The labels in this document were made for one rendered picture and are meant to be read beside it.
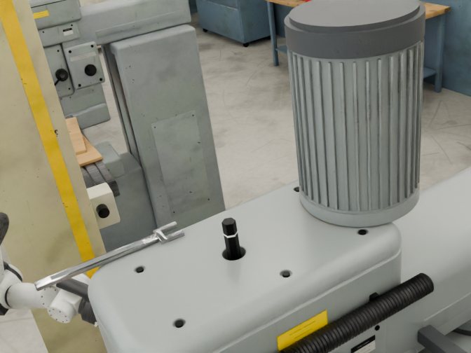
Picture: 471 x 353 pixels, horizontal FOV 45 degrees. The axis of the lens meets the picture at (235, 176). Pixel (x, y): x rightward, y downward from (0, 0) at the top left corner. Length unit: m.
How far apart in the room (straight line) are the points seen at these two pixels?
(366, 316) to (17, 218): 2.02
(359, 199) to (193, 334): 0.32
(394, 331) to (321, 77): 0.48
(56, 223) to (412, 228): 1.91
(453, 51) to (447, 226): 5.13
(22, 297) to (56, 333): 1.43
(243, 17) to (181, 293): 7.46
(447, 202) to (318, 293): 0.46
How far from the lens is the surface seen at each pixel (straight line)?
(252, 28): 8.29
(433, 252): 1.09
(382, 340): 1.03
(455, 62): 6.24
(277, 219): 0.95
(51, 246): 2.78
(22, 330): 3.94
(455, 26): 6.15
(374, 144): 0.84
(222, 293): 0.82
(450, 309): 1.15
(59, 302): 1.51
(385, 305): 0.91
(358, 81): 0.80
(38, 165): 2.60
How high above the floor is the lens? 2.42
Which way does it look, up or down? 29 degrees down
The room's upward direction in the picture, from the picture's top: 9 degrees counter-clockwise
